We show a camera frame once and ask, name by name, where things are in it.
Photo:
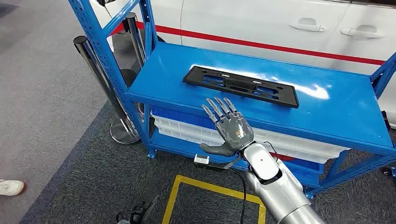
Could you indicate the black right wrist camera bracket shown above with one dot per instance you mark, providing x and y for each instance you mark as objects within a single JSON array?
[{"x": 216, "y": 167}]

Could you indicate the blue wheeled cart frame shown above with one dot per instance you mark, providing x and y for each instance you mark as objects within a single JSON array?
[{"x": 393, "y": 171}]

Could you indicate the white car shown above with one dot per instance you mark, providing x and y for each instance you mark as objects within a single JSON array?
[{"x": 247, "y": 18}]

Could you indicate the yellow floor tape square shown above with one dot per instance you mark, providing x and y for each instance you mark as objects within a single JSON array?
[{"x": 210, "y": 187}]

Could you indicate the red barrier belt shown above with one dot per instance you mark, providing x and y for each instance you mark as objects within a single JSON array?
[{"x": 278, "y": 46}]

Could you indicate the blue metal shelf rack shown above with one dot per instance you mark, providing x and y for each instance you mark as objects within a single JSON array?
[{"x": 309, "y": 117}]

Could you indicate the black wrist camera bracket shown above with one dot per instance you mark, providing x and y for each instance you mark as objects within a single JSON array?
[
  {"x": 216, "y": 167},
  {"x": 144, "y": 210}
]

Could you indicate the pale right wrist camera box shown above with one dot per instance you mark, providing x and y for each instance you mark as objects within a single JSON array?
[{"x": 201, "y": 159}]

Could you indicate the person's white shoe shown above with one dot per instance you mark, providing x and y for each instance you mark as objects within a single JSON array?
[{"x": 10, "y": 187}]

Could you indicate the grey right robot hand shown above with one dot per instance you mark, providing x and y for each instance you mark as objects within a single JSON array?
[{"x": 233, "y": 131}]

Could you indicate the black left wrist camera bracket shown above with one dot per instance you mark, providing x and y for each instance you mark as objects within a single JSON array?
[{"x": 144, "y": 210}]

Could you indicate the white plastic bin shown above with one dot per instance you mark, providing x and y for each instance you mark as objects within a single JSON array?
[
  {"x": 185, "y": 136},
  {"x": 185, "y": 125}
]

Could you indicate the long black plastic part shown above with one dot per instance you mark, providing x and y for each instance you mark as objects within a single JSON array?
[{"x": 241, "y": 85}]

